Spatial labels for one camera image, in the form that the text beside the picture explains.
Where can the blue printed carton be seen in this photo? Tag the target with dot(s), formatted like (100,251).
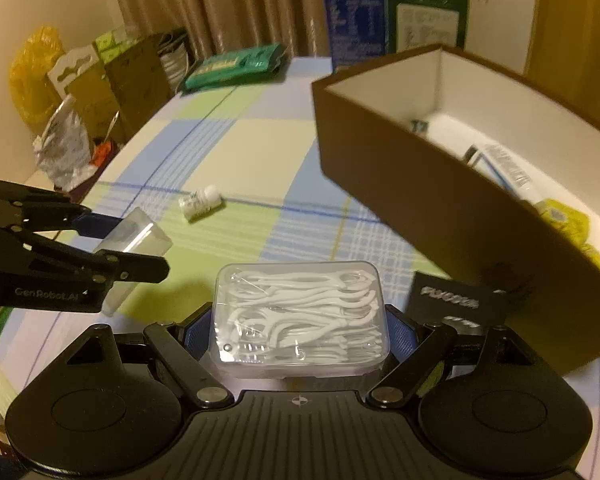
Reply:
(355,20)

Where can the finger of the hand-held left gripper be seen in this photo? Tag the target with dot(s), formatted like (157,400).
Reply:
(135,269)
(97,225)

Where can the gold curtain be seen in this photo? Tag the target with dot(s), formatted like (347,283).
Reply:
(580,35)

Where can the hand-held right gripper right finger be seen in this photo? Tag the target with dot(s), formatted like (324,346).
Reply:
(399,332)

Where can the green printed carton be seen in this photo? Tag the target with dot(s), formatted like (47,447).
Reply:
(425,15)

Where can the crumpled white plastic bag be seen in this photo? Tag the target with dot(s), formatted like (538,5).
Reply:
(62,145)

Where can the green foil packet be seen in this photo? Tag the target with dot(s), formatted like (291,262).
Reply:
(230,67)

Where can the yellow packet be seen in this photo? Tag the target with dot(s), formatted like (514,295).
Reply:
(570,225)

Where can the white toothpaste tube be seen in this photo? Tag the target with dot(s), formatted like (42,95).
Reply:
(505,165)

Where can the beige shiny curtain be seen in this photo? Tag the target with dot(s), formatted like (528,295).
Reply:
(230,5)

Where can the brown cardboard box white inside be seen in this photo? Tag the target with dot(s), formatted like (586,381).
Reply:
(430,200)

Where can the clear box of floss picks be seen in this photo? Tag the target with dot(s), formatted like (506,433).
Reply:
(300,310)

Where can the black small card box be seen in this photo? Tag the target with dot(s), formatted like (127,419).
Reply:
(450,300)

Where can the cardboard box with white flap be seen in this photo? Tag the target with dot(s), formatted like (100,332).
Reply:
(87,90)

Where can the green and white small box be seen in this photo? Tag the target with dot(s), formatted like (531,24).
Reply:
(112,45)

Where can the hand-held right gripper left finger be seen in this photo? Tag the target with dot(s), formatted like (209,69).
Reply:
(200,330)

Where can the orange wrapper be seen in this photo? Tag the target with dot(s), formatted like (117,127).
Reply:
(102,152)

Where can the yellow plastic bag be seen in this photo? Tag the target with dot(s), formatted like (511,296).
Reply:
(32,75)

